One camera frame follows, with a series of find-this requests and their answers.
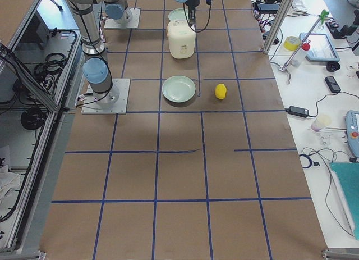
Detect black laptop charger brick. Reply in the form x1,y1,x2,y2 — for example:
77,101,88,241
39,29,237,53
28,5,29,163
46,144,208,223
256,3,280,14

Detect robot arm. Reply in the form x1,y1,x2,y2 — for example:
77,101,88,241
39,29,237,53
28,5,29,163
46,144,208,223
66,0,212,114
105,0,132,24

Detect plastic cup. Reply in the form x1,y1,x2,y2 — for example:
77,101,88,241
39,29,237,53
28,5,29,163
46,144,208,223
310,114,332,132

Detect red cap bottle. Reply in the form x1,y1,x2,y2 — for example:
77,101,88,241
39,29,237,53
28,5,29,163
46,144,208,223
291,42,310,67

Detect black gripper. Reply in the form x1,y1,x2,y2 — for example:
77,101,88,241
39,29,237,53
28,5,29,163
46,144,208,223
185,0,212,26

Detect yellow tape roll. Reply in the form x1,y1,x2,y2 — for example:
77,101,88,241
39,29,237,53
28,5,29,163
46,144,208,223
283,36,301,52

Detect black phone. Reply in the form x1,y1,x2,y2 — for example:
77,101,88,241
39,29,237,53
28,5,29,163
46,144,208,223
324,76,341,93

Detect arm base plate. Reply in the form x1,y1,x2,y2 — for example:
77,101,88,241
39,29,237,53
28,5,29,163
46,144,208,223
104,4,141,30
81,79,130,115

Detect metal rod with green clip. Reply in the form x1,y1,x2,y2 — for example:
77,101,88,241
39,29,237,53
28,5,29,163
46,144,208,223
278,10,329,72

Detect teal cutting mat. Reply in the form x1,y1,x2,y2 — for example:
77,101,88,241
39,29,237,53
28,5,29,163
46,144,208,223
330,162,358,240

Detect aluminium frame post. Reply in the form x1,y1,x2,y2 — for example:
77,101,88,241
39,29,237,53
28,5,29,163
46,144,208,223
262,0,293,54

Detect black power adapter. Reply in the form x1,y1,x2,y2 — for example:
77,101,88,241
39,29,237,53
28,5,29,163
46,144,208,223
285,106,309,118

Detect black round cap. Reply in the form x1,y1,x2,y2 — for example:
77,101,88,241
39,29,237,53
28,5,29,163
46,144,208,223
326,61,341,72

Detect yellow toy potato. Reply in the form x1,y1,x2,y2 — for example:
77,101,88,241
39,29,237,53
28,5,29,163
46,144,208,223
214,83,227,100

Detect blue teach pendant tablet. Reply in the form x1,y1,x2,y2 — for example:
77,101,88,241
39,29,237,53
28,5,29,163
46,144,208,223
305,33,340,62

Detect white rice cooker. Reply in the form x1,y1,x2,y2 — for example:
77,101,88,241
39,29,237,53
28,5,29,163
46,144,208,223
167,20,196,59

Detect green plate near arm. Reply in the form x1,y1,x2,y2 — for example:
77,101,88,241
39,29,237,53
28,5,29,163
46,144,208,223
168,8,188,21
162,76,196,103

